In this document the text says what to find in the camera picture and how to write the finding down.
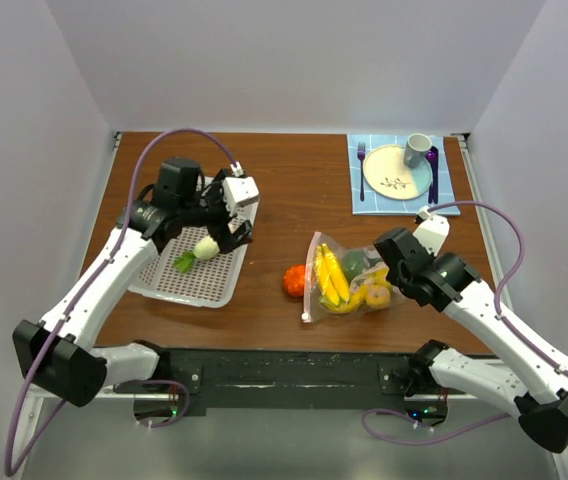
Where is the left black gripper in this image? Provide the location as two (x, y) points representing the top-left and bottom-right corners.
(179, 169), (252, 252)

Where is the white fake radish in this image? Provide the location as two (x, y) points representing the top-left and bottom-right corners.
(172, 236), (220, 273)

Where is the white perforated plastic basket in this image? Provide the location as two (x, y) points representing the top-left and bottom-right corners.
(128, 174), (259, 308)

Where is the clear zip top bag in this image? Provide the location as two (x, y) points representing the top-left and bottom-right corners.
(301, 231), (404, 324)

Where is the orange fake fruit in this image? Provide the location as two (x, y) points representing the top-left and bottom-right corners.
(282, 264), (306, 298)

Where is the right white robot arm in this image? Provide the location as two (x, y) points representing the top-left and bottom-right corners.
(374, 224), (568, 453)

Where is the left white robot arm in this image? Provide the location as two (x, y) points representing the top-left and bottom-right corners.
(12, 158), (259, 407)

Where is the yellow orange fake pear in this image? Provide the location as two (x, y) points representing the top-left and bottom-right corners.
(365, 285), (392, 309)

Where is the green fake vegetable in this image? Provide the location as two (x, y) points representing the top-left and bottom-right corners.
(340, 250), (369, 282)

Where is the yellow fake fruit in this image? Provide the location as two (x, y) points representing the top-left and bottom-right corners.
(320, 285), (368, 314)

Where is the yellow fake banana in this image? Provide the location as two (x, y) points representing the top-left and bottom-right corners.
(314, 243), (350, 307)

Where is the blue checkered placemat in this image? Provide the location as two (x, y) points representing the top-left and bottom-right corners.
(346, 134), (455, 216)

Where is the cream and blue plate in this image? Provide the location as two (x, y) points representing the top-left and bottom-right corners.
(364, 145), (432, 201)

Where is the purple plastic spoon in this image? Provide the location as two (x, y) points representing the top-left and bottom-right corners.
(426, 146), (439, 205)

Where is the purple plastic knife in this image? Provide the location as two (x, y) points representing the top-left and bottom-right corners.
(430, 146), (439, 205)

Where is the grey mug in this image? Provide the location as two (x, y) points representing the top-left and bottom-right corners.
(403, 133), (432, 168)

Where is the purple plastic fork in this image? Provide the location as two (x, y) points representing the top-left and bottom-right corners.
(357, 142), (366, 202)

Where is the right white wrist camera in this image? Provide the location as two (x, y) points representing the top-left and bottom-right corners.
(413, 207), (450, 256)

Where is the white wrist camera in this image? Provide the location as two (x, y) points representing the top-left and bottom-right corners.
(222, 176), (260, 216)
(413, 207), (450, 256)

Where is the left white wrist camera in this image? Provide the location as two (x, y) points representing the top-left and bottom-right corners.
(222, 176), (260, 216)

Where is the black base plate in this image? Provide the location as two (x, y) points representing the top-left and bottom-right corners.
(115, 348), (441, 416)

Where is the front aluminium rail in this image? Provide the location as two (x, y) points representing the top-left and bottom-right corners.
(26, 355), (556, 400)

